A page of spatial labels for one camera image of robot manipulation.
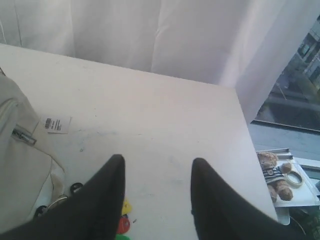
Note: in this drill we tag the white tray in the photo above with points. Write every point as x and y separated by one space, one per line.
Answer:
307 194

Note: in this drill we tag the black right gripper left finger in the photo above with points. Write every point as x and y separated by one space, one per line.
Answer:
92 213

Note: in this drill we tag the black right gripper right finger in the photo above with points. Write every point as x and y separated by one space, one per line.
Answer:
220 213

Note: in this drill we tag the roll of tape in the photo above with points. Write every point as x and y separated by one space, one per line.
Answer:
294 179

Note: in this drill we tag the white paper hang tag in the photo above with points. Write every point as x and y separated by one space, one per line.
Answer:
56 124

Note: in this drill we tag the brown teddy bear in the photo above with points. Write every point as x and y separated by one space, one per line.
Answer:
274 176

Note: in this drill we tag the colourful key tag bunch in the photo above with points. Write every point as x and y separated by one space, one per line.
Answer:
124 222

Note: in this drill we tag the cream duffel bag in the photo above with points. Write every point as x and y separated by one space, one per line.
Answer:
30 173

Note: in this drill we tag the white curtain backdrop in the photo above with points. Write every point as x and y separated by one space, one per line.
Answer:
241 44

